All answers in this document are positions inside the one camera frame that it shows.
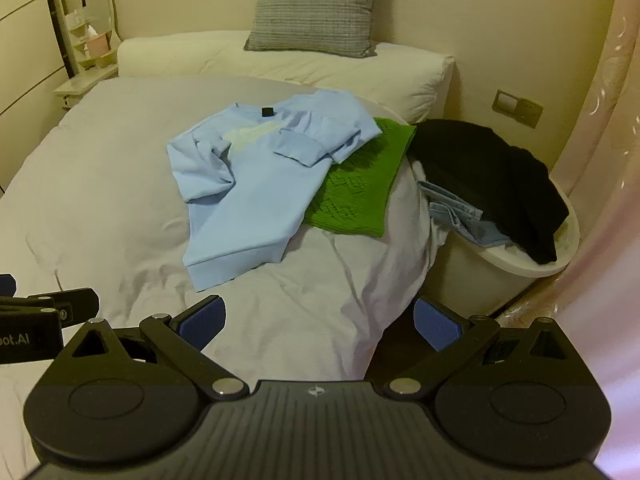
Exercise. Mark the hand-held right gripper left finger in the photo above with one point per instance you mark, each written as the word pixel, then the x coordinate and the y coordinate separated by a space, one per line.
pixel 202 324

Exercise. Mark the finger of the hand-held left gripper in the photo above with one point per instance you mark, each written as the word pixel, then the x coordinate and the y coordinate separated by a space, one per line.
pixel 6 285
pixel 75 305

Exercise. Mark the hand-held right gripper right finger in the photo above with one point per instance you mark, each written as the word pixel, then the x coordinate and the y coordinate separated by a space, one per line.
pixel 437 327

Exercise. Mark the light blue sweatshirt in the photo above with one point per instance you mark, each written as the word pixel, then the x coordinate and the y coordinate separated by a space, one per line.
pixel 250 185

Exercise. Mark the white laundry basket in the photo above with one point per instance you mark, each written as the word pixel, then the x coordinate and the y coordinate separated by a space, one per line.
pixel 480 280

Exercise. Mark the light blue jeans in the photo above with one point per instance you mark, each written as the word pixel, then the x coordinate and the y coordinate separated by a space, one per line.
pixel 460 220

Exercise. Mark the bed with grey duvet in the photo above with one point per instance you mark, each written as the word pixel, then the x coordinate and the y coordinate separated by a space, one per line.
pixel 100 185

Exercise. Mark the green knit sweater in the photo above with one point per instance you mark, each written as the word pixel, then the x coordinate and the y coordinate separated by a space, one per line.
pixel 360 195

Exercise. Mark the black garment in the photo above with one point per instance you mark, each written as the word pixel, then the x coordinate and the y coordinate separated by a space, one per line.
pixel 495 180

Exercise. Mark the white nightstand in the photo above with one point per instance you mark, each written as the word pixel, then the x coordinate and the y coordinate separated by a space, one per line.
pixel 80 87

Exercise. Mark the pink curtain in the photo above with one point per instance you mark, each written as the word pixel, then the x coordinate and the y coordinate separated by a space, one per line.
pixel 607 170

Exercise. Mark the cream wardrobe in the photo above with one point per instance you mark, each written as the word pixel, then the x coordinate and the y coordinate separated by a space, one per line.
pixel 22 45

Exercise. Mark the long white pillow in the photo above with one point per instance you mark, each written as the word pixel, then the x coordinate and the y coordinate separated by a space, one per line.
pixel 300 67

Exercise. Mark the oval mirror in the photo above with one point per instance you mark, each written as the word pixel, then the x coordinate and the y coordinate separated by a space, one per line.
pixel 100 2

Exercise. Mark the grey woven cushion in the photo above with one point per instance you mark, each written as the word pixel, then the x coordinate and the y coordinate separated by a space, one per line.
pixel 315 5

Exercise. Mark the wall socket panel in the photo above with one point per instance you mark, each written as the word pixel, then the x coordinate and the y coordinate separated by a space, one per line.
pixel 517 108

